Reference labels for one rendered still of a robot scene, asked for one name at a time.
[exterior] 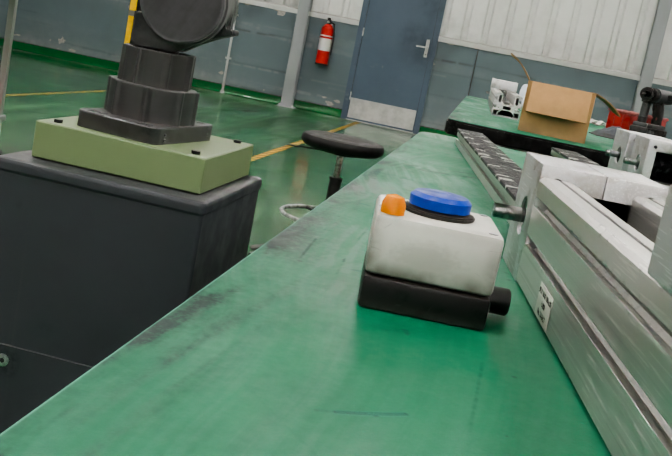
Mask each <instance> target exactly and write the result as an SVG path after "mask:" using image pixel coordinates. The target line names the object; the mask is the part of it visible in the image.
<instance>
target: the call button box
mask: <svg viewBox="0 0 672 456"><path fill-rule="evenodd" d="M385 196H386V195H385V194H384V195H379V196H378V198H377V200H376V205H375V210H374V215H373V219H372V224H371V229H370V234H369V239H368V245H367V251H366V253H365V258H364V263H363V268H362V273H361V280H360V287H359V294H358V304H359V305H360V306H362V307H367V308H372V309H377V310H382V311H387V312H391V313H396V314H401V315H406V316H411V317H416V318H420V319H425V320H430V321H435V322H440V323H445V324H449V325H454V326H459V327H464V328H469V329H474V330H478V331H480V330H483V329H484V328H485V326H486V321H487V317H488V313H492V314H497V315H501V316H505V315H507V313H508V311H509V307H510V303H511V291H510V289H507V288H502V287H498V286H495V281H496V277H497V273H498V268H499V264H500V260H501V256H502V251H503V247H504V240H503V238H502V236H501V234H500V233H499V231H498V229H497V228H496V226H495V224H494V222H493V221H492V219H491V218H490V217H489V216H487V215H484V214H477V213H472V212H470V215H467V216H460V215H451V214H445V213H439V212H435V211H431V210H428V209H424V208H421V207H418V206H415V205H413V204H411V203H410V202H409V200H408V199H405V203H406V209H405V214H404V216H395V215H390V214H386V213H383V212H381V211H380V209H381V204H382V200H383V199H384V198H385Z"/></svg>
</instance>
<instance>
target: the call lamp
mask: <svg viewBox="0 0 672 456"><path fill-rule="evenodd" d="M405 209H406V203H405V198H404V197H402V196H400V195H398V194H387V195H386V196H385V198H384V199H383V200H382V204H381V209H380V211H381V212H383V213H386V214H390V215H395V216H404V214H405Z"/></svg>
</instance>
